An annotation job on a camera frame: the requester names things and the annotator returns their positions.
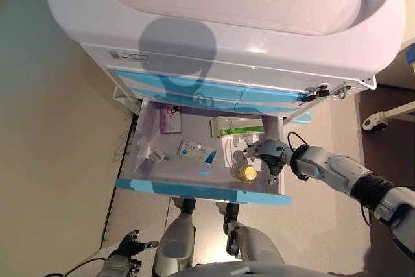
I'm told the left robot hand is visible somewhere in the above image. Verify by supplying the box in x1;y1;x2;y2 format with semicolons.
116;230;160;258

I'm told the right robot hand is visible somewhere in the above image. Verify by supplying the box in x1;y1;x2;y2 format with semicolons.
243;139;292;184

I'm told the clear yellow capsule bottle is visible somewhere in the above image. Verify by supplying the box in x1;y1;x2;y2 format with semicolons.
230;163;259;184

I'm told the blue front cart drawer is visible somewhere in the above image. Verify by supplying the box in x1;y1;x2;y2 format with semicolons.
115;98;292;208

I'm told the green white medicine box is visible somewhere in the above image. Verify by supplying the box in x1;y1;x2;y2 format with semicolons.
209;116;265;138

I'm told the blue white medicine box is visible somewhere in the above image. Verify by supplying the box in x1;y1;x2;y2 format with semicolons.
176;139;219;165

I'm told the purple pink medicine box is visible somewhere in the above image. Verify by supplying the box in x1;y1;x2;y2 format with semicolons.
158;104;183;135

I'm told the clear plastic tubing bag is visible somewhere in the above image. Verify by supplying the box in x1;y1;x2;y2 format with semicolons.
222;134;260;169

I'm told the left silver robot leg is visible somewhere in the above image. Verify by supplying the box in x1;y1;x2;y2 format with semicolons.
155;197;197;277

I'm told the silver robot leg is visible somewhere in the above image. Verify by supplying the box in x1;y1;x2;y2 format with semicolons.
155;197;197;277
223;204;286;277

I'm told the right silver robot leg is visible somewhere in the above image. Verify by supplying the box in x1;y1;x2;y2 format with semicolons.
223;204;286;277

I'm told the bed caster wheel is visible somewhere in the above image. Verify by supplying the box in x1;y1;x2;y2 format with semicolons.
362;113;390;132

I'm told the white blue medical cart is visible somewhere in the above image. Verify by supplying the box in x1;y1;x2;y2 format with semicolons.
47;0;408;122

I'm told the silver robot torso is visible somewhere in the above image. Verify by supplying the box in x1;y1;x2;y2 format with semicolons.
181;259;328;277

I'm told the white perforated basket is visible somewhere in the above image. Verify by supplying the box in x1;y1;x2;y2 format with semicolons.
359;75;377;90

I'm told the white hospital bed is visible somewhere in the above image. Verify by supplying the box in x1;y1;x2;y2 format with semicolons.
382;40;415;119

